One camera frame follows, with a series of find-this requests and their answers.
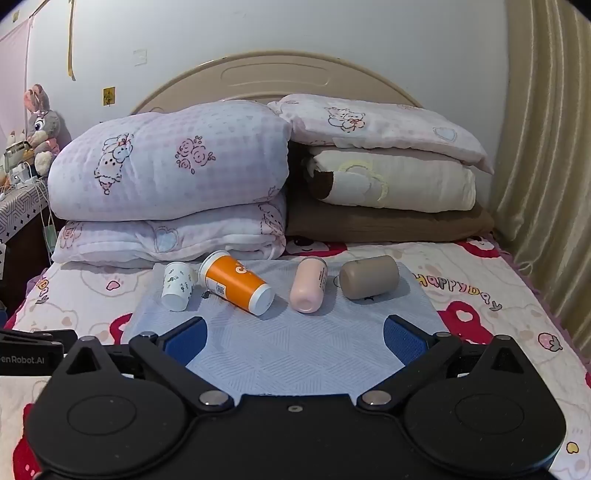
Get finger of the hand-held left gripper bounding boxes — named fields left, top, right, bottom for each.
left=32, top=328, right=79, bottom=355

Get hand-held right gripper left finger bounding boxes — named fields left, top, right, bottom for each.
left=52, top=316, right=236, bottom=414

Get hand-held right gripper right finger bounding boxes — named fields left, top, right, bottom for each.
left=355, top=314, right=533, bottom=412

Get small white printed cup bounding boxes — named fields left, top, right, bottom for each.
left=161, top=261, right=200, bottom=311

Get grey-brown cup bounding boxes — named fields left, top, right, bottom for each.
left=339, top=255, right=400, bottom=301

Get orange paper cup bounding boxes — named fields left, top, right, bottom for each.
left=198, top=250, right=276, bottom=317

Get pink cup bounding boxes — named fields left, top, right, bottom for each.
left=289, top=257, right=329, bottom=312

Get light blue quilted mat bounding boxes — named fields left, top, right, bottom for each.
left=121, top=257, right=451, bottom=398

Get printed bear bed sheet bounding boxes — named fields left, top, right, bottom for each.
left=0, top=233, right=591, bottom=480

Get brown pillow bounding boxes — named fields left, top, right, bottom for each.
left=285, top=184, right=496, bottom=244

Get bedside table with patterned cloth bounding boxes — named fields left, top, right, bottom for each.
left=0, top=184, right=52, bottom=283

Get folded lilac checked quilt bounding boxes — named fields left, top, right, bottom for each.
left=47, top=99, right=293, bottom=269

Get cream folded blanket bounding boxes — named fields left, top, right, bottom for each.
left=306, top=146, right=478, bottom=214

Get white charger dock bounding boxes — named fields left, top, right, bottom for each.
left=4, top=141, right=38, bottom=189

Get grey plush rabbit toy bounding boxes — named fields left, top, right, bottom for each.
left=23, top=83, right=66, bottom=177

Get pink checked pillow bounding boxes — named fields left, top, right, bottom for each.
left=267, top=93, right=495, bottom=175

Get beige pleated curtain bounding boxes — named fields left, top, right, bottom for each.
left=488, top=0, right=591, bottom=344

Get pink window blind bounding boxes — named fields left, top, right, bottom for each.
left=0, top=17, right=34, bottom=139

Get beige bed headboard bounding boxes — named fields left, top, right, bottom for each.
left=130, top=50, right=424, bottom=116

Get yellow hanging ribbon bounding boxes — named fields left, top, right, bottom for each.
left=66, top=0, right=77, bottom=82

